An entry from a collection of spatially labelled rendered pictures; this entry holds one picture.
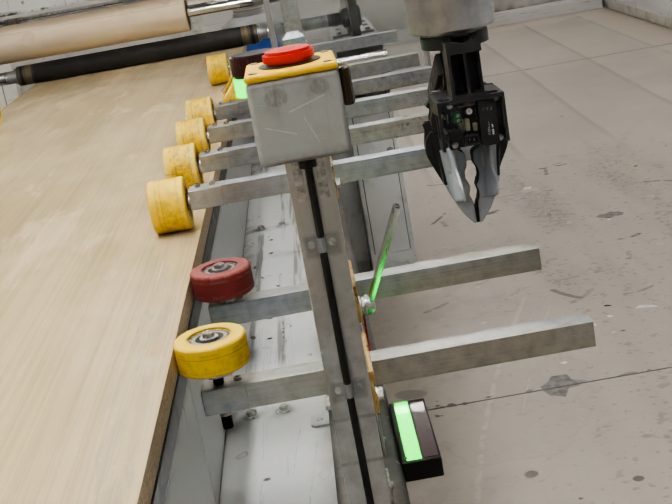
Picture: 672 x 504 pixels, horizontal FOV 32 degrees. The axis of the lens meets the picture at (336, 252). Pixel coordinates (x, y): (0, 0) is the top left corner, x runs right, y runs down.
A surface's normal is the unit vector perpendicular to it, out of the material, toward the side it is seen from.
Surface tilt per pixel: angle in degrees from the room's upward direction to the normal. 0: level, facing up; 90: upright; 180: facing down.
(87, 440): 0
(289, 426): 0
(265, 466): 0
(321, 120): 90
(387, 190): 90
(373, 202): 90
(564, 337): 90
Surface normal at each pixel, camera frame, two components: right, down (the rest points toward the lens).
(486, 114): 0.07, 0.28
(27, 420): -0.17, -0.94
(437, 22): -0.43, 0.34
